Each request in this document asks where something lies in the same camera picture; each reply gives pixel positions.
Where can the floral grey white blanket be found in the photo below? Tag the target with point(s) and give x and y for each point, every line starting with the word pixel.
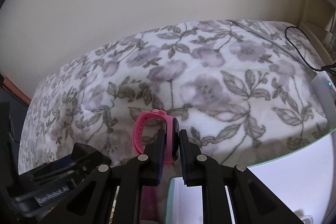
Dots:
pixel 241 89

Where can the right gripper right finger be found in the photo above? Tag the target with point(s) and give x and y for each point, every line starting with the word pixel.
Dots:
pixel 189 164

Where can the pink smart watch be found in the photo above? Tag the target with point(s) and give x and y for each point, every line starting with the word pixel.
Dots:
pixel 145 131

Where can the white power strip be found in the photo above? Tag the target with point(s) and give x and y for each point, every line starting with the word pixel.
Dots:
pixel 324 87

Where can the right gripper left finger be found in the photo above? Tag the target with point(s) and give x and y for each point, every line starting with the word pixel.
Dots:
pixel 154 165

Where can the white box lid teal rim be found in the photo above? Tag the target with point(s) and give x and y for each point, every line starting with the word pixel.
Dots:
pixel 303 180

